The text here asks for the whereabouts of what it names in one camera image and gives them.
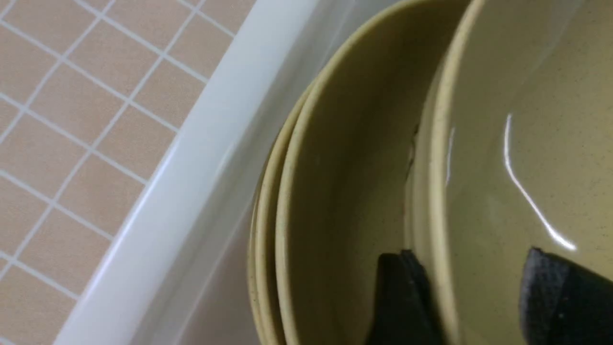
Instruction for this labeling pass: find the top stacked tan bowl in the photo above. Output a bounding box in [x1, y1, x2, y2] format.
[274, 0, 468, 345]

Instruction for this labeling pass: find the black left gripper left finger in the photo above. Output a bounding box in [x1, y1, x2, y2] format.
[366, 250, 443, 345]

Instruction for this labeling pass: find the tan noodle bowl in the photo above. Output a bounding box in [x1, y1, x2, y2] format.
[411, 0, 613, 345]

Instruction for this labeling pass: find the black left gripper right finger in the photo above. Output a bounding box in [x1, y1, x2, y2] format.
[519, 247, 613, 345]

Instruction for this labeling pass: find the stacked tan bowl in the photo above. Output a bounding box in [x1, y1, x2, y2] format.
[274, 0, 468, 345]
[247, 85, 313, 345]

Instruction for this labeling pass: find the large white plastic bin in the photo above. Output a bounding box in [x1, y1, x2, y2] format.
[55, 0, 393, 345]

